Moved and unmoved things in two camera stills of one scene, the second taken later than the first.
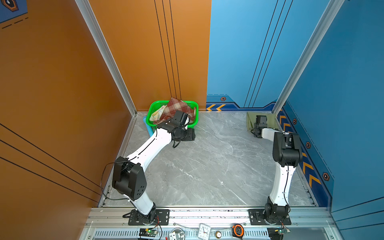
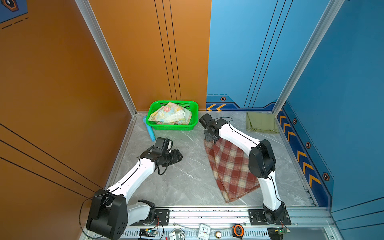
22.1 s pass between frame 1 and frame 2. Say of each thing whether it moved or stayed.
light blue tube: stayed
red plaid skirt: moved
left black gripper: moved
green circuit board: stayed
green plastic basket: stayed
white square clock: stayed
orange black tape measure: stayed
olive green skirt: stayed
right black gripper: moved
